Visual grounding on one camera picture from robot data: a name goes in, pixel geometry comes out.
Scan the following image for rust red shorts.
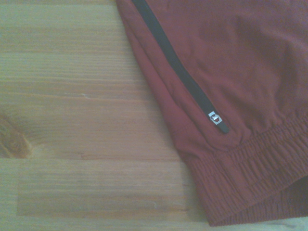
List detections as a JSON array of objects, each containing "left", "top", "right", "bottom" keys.
[{"left": 115, "top": 0, "right": 308, "bottom": 227}]

